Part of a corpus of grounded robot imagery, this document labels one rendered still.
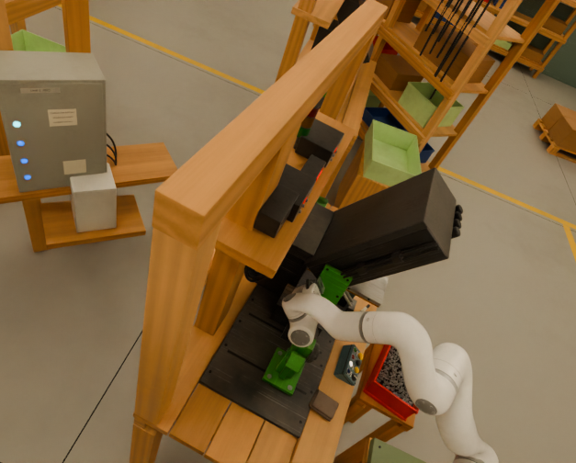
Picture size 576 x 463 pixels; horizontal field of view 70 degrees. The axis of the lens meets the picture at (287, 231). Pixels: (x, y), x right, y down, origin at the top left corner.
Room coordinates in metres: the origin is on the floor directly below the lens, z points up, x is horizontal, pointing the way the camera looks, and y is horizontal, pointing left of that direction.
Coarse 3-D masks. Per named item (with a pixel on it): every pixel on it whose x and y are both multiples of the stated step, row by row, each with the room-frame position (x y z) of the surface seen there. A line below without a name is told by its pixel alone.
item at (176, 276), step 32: (352, 64) 1.83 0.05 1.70; (256, 192) 0.82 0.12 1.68; (160, 256) 0.44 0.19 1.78; (192, 256) 0.43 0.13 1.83; (224, 256) 0.82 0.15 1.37; (160, 288) 0.44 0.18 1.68; (192, 288) 0.45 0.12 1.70; (224, 288) 0.82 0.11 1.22; (160, 320) 0.43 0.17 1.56; (192, 320) 0.50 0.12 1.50; (160, 352) 0.43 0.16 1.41; (160, 384) 0.43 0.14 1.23; (160, 416) 0.44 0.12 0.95
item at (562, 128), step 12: (552, 108) 7.01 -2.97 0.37; (564, 108) 6.99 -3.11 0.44; (540, 120) 6.98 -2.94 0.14; (552, 120) 6.79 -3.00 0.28; (564, 120) 6.55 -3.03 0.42; (552, 132) 6.56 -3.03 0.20; (564, 132) 6.37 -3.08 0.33; (552, 144) 6.34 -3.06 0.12; (564, 144) 6.31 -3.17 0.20; (564, 156) 6.37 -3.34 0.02
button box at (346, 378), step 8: (352, 344) 1.01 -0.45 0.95; (344, 352) 0.98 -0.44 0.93; (352, 352) 0.97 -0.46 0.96; (360, 352) 1.01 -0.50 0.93; (344, 360) 0.93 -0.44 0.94; (352, 360) 0.94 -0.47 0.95; (360, 360) 0.98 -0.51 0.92; (336, 368) 0.90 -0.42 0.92; (344, 368) 0.89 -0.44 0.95; (352, 368) 0.91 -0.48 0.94; (336, 376) 0.87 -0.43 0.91; (344, 376) 0.87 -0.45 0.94; (352, 384) 0.86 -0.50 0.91
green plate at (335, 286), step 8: (328, 272) 1.06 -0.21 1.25; (336, 272) 1.06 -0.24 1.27; (328, 280) 1.05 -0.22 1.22; (336, 280) 1.05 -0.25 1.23; (344, 280) 1.06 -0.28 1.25; (328, 288) 1.04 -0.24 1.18; (336, 288) 1.04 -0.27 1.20; (344, 288) 1.05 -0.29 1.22; (328, 296) 1.03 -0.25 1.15; (336, 296) 1.03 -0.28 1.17
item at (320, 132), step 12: (312, 132) 1.32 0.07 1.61; (324, 132) 1.36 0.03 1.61; (336, 132) 1.39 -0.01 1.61; (300, 144) 1.27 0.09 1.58; (312, 144) 1.26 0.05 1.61; (324, 144) 1.28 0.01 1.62; (336, 144) 1.32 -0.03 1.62; (324, 156) 1.26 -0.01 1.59; (288, 168) 1.06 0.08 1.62; (288, 180) 1.01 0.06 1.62; (300, 180) 1.03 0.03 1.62; (312, 180) 1.06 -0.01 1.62; (300, 192) 0.98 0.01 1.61; (300, 204) 0.93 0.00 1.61; (288, 216) 0.92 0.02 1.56
